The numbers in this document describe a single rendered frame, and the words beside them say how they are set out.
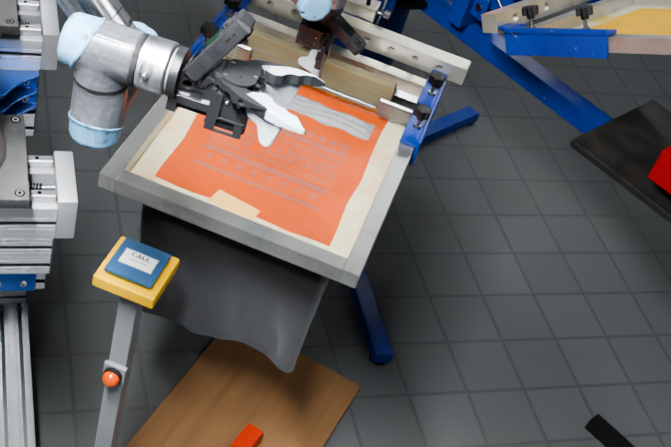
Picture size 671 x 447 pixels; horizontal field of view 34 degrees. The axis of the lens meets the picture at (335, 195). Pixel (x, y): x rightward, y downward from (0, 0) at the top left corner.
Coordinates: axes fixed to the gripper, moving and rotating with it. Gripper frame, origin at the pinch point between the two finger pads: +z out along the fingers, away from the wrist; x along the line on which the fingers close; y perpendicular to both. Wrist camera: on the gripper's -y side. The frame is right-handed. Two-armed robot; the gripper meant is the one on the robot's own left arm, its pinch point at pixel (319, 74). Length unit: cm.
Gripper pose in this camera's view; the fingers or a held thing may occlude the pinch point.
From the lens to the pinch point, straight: 273.5
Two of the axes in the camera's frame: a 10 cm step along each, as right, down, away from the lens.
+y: -9.3, -3.6, 0.8
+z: -2.3, 7.3, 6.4
